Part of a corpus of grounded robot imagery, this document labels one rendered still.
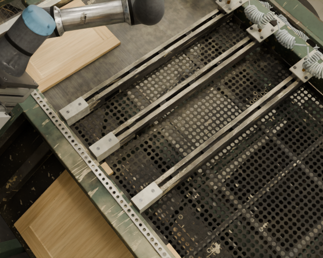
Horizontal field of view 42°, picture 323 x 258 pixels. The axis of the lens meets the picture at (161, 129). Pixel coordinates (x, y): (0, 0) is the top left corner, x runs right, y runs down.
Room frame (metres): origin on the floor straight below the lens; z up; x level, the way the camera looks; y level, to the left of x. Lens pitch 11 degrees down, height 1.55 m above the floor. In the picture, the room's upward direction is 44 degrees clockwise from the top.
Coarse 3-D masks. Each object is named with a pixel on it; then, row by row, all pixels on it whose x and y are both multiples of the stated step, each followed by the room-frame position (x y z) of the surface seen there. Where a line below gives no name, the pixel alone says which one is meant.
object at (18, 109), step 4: (16, 104) 1.82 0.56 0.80; (16, 108) 1.81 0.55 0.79; (20, 108) 1.81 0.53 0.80; (12, 112) 1.81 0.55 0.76; (16, 112) 1.81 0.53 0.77; (20, 112) 1.80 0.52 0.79; (12, 116) 1.81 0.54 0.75; (16, 116) 1.80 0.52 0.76; (8, 120) 1.81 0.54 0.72; (12, 120) 1.80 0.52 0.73; (8, 124) 1.80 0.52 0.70; (4, 128) 1.80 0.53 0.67; (0, 132) 1.81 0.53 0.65; (4, 132) 1.80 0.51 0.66; (0, 136) 1.80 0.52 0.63
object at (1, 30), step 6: (48, 0) 2.18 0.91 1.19; (54, 0) 2.19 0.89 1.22; (60, 0) 2.20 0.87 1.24; (66, 0) 2.23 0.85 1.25; (42, 6) 2.16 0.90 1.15; (48, 6) 2.16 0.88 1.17; (60, 6) 2.22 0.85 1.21; (12, 18) 2.08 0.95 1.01; (6, 24) 2.06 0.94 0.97; (12, 24) 2.06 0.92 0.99; (0, 30) 2.03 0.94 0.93; (6, 30) 2.04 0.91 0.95; (0, 36) 2.03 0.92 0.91
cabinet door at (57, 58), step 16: (80, 0) 2.25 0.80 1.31; (80, 32) 2.13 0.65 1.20; (96, 32) 2.15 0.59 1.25; (48, 48) 2.05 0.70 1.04; (64, 48) 2.06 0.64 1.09; (80, 48) 2.08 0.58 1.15; (96, 48) 2.09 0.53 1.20; (112, 48) 2.12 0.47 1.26; (32, 64) 1.98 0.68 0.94; (48, 64) 2.00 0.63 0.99; (64, 64) 2.01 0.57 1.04; (80, 64) 2.02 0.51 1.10; (48, 80) 1.94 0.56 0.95
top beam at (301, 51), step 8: (256, 0) 2.33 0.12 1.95; (240, 8) 2.32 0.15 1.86; (264, 8) 2.31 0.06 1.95; (240, 16) 2.35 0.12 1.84; (248, 24) 2.34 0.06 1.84; (288, 32) 2.25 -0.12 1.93; (264, 40) 2.31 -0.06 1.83; (272, 40) 2.26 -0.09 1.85; (296, 40) 2.23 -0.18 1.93; (304, 40) 2.23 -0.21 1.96; (272, 48) 2.29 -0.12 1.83; (280, 48) 2.25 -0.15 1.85; (296, 48) 2.20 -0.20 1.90; (304, 48) 2.21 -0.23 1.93; (312, 48) 2.22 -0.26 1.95; (288, 56) 2.23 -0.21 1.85; (296, 56) 2.19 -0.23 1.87; (304, 56) 2.18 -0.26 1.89; (312, 80) 2.19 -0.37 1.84; (320, 80) 2.15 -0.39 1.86; (320, 88) 2.18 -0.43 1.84
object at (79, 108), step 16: (224, 0) 2.29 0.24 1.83; (240, 0) 2.31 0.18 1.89; (208, 16) 2.26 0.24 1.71; (224, 16) 2.29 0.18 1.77; (192, 32) 2.18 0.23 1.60; (208, 32) 2.28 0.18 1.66; (160, 48) 2.09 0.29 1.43; (176, 48) 2.13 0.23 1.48; (144, 64) 2.03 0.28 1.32; (160, 64) 2.12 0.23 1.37; (112, 80) 1.95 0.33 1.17; (128, 80) 1.98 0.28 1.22; (96, 96) 1.88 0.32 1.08; (112, 96) 1.97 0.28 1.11; (64, 112) 1.81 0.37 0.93; (80, 112) 1.84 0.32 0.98
